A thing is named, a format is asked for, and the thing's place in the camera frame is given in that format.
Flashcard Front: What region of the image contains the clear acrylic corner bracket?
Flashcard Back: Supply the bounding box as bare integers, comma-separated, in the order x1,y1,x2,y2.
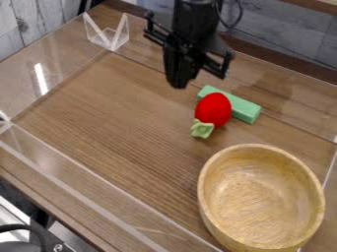
82,13,128,52

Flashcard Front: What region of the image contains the black metal stand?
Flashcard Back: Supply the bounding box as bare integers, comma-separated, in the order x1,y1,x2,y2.
0,222,70,252

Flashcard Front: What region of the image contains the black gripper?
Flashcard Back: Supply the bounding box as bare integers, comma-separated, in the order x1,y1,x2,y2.
143,0,233,89

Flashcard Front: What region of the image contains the clear acrylic enclosure wall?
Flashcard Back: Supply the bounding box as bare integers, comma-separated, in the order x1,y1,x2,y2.
0,7,337,252

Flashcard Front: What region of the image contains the wooden bowl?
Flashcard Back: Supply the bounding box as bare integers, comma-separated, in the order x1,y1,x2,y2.
197,144,324,252

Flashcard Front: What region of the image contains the black cable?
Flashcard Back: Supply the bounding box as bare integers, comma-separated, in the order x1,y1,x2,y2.
215,0,244,32

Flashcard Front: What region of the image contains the green rectangular block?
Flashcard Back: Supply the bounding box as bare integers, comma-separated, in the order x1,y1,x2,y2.
197,86,262,124

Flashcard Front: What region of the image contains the red toy strawberry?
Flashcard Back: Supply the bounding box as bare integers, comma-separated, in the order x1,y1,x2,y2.
191,93,231,139

